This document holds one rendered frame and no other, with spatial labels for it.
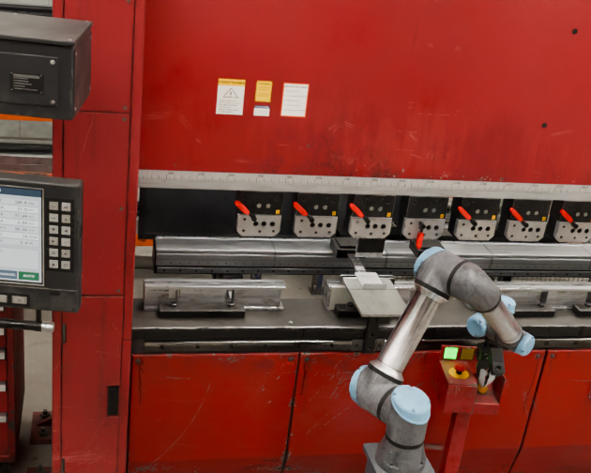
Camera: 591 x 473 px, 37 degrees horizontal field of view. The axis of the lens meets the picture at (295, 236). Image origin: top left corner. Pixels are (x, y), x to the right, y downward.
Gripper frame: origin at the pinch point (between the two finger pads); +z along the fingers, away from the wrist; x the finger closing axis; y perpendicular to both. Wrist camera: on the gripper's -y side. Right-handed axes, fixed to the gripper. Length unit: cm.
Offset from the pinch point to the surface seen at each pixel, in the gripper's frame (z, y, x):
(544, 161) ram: -71, 38, -16
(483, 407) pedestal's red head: 4.7, -6.3, 0.7
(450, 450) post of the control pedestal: 27.9, -3.0, 7.0
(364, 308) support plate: -25, 6, 47
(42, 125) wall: 98, 427, 231
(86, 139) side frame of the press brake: -83, -1, 139
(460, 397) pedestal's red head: 0.9, -6.0, 10.0
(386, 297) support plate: -24.7, 15.6, 37.4
